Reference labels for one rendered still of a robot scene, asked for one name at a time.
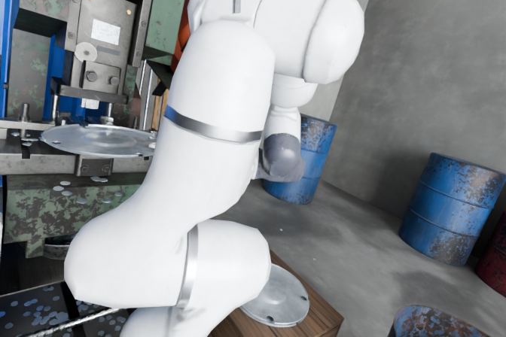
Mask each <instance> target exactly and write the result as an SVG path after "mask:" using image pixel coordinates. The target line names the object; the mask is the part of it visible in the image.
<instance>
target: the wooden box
mask: <svg viewBox="0 0 506 337"><path fill-rule="evenodd" d="M269 252H270V260H271V265H272V264H274V265H277V266H280V267H282V268H283V269H285V270H287V271H288V272H290V273H291V274H292V275H293V276H295V277H296V278H297V279H298V280H299V281H300V282H301V284H302V285H303V286H304V288H305V289H306V291H307V294H308V300H309V310H308V313H307V315H306V317H305V318H304V319H303V320H302V321H301V322H300V323H296V324H297V325H295V326H290V327H274V326H268V325H265V324H263V323H260V322H258V321H256V320H254V319H252V318H251V317H249V316H248V315H247V314H246V313H244V312H243V311H242V310H241V309H240V308H239V307H237V308H235V309H234V310H233V311H231V312H230V313H229V314H228V315H227V316H226V317H225V318H224V319H223V320H222V321H221V322H220V323H219V324H218V325H217V326H216V327H215V328H214V329H212V331H211V332H210V333H209V334H208V335H207V337H337V333H338V332H339V329H340V327H341V324H342V322H343V320H344V317H343V316H342V315H341V314H339V313H338V312H337V311H336V310H335V309H334V308H333V307H332V306H331V305H330V304H329V303H327V302H326V301H325V300H324V299H323V298H322V297H321V296H320V295H319V294H318V293H317V292H316V291H314V289H313V288H311V286H310V285H308V283H307V282H305V281H304V280H303V279H302V278H301V277H300V276H299V275H298V274H297V273H296V272H294V271H293V270H292V269H291V268H290V267H289V266H288V265H287V264H286V263H285V262H284V261H282V260H281V259H280V258H279V257H278V256H277V255H276V254H275V253H274V252H273V251H272V250H269Z"/></svg>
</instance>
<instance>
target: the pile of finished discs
mask: <svg viewBox="0 0 506 337"><path fill-rule="evenodd" d="M239 308H240V309H241V310H242V311H243V312H244V313H246V314H247V315H248V316H249V317H251V318H252V319H254V320H256V321H258V322H260V323H263V324H265V325H268V326H274V327H290V326H295V325H297V324H296V323H300V322H301V321H302V320H303V319H304V318H305V317H306V315H307V313H308V310H309V300H308V294H307V291H306V289H305V288H304V286H303V285H302V284H301V282H300V281H299V280H298V279H297V278H296V277H295V276H293V275H292V274H291V273H290V272H288V271H287V270H285V269H283V268H282V267H280V266H277V265H274V264H272V265H271V269H270V275H269V279H268V281H267V283H266V284H265V285H264V287H263V289H262V290H261V292H260V293H259V294H258V296H257V297H256V298H254V299H252V300H250V301H248V302H247V303H245V304H243V305H241V306H239Z"/></svg>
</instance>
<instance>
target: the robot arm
mask: <svg viewBox="0 0 506 337"><path fill-rule="evenodd" d="M187 13H188V19H189V26H190V32H191V36H190V37H189V40H188V42H187V45H186V47H185V49H184V52H183V54H182V56H181V58H180V61H179V63H178V66H177V68H176V70H175V73H174V75H173V77H172V83H171V87H170V90H169V96H168V99H167V103H166V110H165V112H164V113H163V115H162V118H161V122H160V128H159V132H158V136H157V142H156V143H154V142H152V143H151V144H149V147H152V148H155V149H154V155H153V159H152V163H151V166H150V168H149V170H148V173H147V174H146V176H145V179H144V181H143V183H142V185H141V186H140V187H139V188H138V189H137V191H136V192H135V193H134V194H133V195H132V196H131V197H129V198H128V199H127V200H126V201H125V202H123V203H122V204H120V205H119V206H118V207H116V208H114V209H112V210H110V211H108V212H106V213H104V214H102V215H100V216H98V217H95V218H93V219H92V220H90V221H89V222H88V223H86V224H85V225H84V226H82V227H81V229H80V230H79V232H78V234H77V235H76V236H75V237H74V239H73V240H72V242H71V244H70V246H69V250H68V253H67V255H66V259H65V262H64V279H65V281H66V283H67V285H68V287H69V289H70V290H71V292H72V295H73V296H74V298H75V299H77V300H81V301H85V302H90V303H94V304H97V305H104V306H107V307H110V308H137V309H136V310H135V311H134V312H133V313H132V314H131V315H130V316H129V318H128V319H127V321H126V323H125V324H124V325H123V329H122V330H121V333H120V337H207V335H208V334H209V333H210V332H211V331H212V329H214V328H215V327H216V326H217V325H218V324H219V323H220V322H221V321H222V320H223V319H224V318H225V317H226V316H227V315H228V314H229V313H230V312H231V311H233V310H234V309H235V308H237V307H239V306H241V305H243V304H245V303H247V302H248V301H250V300H252V299H254V298H256V297H257V296H258V294H259V293H260V292H261V290H262V289H263V287H264V285H265V284H266V283H267V281H268V279H269V275H270V269H271V260H270V252H269V248H268V243H267V241H266V240H265V238H264V237H263V236H262V234H261V233H260V232H259V231H258V229H255V228H253V227H250V226H245V225H242V224H240V223H235V222H233V221H226V220H210V219H209V218H211V217H214V216H216V215H218V214H221V213H223V212H225V211H226V210H227V209H228V208H230V207H231V206H232V205H234V204H235V203H236V202H238V200H239V198H240V196H241V195H242V194H243V193H244V192H245V190H246V188H247V186H248V184H249V182H250V179H259V178H263V179H265V180H267V181H272V182H282V183H294V182H298V181H299V180H300V179H301V178H302V177H303V173H304V170H305V161H304V159H303V158H302V157H301V153H300V113H299V111H298V109H297V107H300V106H302V105H305V104H306V103H307V102H309V101H310V100H311V99H312V96H313V94H314V92H315V89H316V87H317V86H318V84H319V83H321V84H328V83H331V82H333V81H336V80H339V79H340V78H341V76H342V75H343V74H344V73H345V72H346V71H347V70H348V68H349V67H350V66H351V65H352V64H353V62H354V61H355V59H356V57H357V55H358V52H359V49H360V46H361V41H362V38H363V35H364V12H363V10H362V9H361V7H360V5H359V3H358V1H357V0H190V1H189V3H188V6H187ZM270 102H271V103H272V104H271V106H270ZM263 129H264V145H263V149H260V148H259V145H260V142H261V139H262V137H261V136H262V132H263Z"/></svg>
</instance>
